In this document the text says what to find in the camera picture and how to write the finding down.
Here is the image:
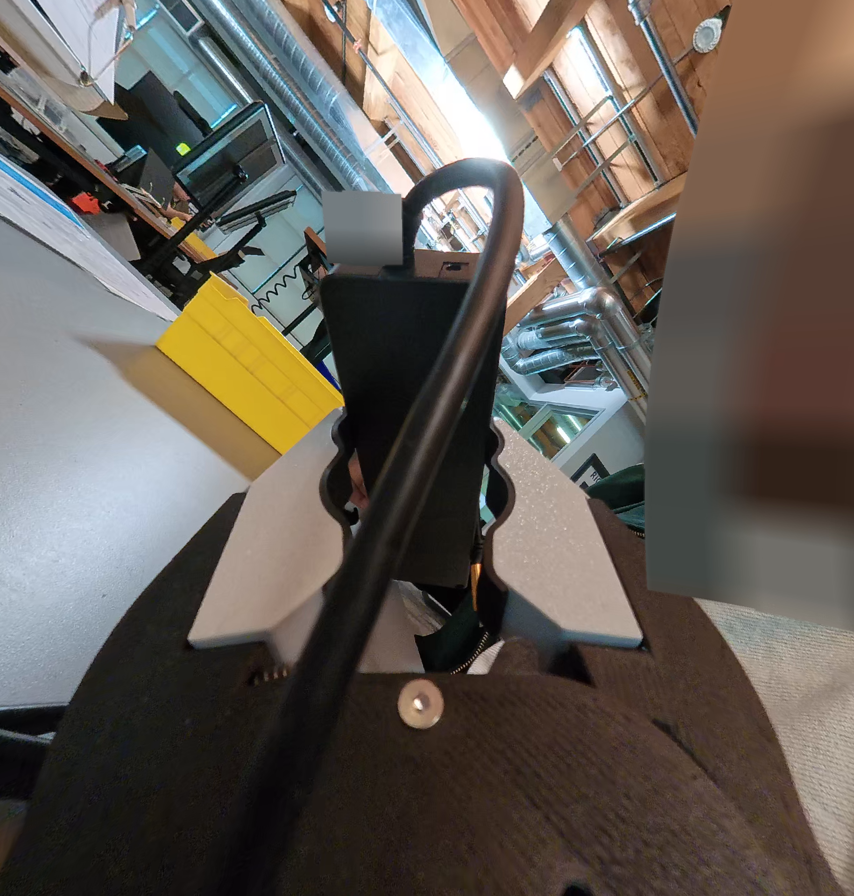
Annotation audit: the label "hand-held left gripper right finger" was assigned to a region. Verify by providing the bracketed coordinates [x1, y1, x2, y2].
[483, 419, 645, 674]

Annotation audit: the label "coiled black cable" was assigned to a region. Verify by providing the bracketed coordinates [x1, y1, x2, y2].
[250, 269, 319, 312]

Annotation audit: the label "wooden document board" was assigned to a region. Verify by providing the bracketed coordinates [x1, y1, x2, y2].
[0, 0, 130, 121]

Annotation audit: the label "instruction sheet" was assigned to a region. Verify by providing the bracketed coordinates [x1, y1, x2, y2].
[38, 0, 127, 106]

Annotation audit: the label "yellow plastic bin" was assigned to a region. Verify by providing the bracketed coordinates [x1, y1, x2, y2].
[155, 273, 345, 455]

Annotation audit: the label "grey desk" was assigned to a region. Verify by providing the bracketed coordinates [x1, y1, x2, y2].
[0, 203, 344, 708]

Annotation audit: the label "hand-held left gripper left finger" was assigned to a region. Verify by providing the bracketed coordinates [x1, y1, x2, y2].
[187, 412, 359, 667]

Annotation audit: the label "silver ventilation ducts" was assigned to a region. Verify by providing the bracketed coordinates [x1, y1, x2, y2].
[189, 0, 655, 403]

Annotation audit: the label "black monitor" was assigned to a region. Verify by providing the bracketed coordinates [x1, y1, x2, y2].
[215, 189, 298, 233]
[171, 101, 288, 204]

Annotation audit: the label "black USB hub with cable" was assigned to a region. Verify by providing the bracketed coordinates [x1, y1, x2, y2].
[210, 157, 526, 896]

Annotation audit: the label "printed paper sheets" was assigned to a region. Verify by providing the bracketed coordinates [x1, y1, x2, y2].
[0, 150, 179, 323]

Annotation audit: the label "long black multiport hub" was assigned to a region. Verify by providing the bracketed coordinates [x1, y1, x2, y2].
[318, 245, 508, 589]

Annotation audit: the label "green zip jacket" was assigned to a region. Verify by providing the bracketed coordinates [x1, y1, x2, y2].
[420, 462, 648, 676]

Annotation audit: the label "wooden work table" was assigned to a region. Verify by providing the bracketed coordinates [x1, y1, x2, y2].
[0, 59, 218, 263]

